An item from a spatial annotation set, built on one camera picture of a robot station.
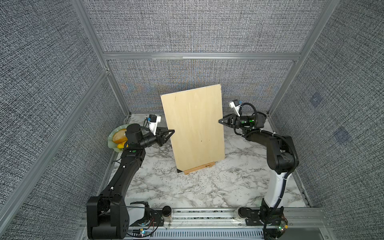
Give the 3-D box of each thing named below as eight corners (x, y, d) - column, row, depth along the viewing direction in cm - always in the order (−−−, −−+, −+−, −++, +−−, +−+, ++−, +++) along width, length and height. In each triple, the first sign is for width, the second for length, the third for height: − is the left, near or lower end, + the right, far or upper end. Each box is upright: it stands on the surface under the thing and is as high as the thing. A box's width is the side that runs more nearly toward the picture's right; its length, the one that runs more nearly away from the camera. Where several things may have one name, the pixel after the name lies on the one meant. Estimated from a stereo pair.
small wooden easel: (185, 176, 89) (185, 172, 84) (184, 175, 90) (184, 170, 85) (214, 167, 93) (215, 163, 88) (213, 166, 93) (214, 161, 89)
